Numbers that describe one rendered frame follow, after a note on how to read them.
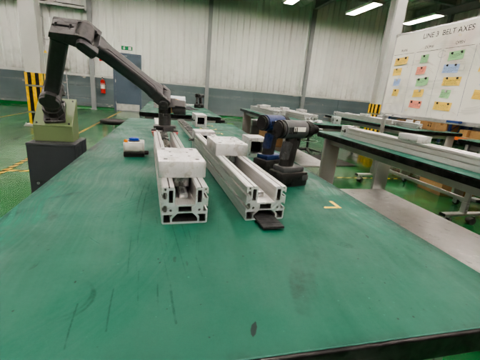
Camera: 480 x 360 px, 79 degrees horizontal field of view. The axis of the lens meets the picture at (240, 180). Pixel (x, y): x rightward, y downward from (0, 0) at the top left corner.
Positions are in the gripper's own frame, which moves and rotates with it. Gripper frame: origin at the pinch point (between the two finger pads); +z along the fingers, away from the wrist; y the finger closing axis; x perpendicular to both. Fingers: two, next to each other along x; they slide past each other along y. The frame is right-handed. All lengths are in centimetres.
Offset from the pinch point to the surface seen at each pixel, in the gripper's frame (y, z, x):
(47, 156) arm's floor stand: -51, 7, 3
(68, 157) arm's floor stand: -42.7, 7.5, 2.0
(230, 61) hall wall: 315, -142, 1068
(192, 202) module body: 1, -3, -84
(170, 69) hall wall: 82, -89, 1088
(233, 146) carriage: 19, -10, -54
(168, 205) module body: -4, -3, -86
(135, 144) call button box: -12.7, -3.5, -21.5
